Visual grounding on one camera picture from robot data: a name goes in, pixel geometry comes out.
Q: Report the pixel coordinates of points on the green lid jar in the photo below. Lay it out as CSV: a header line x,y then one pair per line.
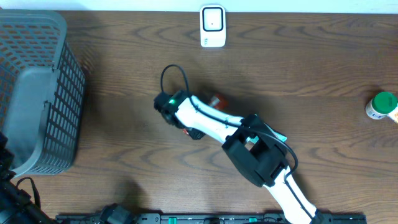
x,y
381,105

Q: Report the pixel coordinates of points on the mint Zappy wipes pack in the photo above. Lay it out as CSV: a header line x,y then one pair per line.
x,y
278,135

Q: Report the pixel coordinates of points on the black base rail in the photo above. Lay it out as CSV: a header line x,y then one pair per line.
x,y
217,218

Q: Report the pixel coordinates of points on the red Top chocolate bar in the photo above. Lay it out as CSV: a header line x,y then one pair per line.
x,y
217,102

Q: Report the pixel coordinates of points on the grey plastic mesh basket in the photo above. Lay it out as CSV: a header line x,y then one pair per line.
x,y
42,92

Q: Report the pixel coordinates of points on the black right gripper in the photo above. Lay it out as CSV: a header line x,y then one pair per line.
x,y
196,135

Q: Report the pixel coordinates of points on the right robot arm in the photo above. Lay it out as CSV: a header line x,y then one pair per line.
x,y
250,144

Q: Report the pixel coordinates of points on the white barcode scanner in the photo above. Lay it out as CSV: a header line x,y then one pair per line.
x,y
212,26

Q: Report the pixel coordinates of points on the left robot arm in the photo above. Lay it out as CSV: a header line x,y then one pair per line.
x,y
16,204

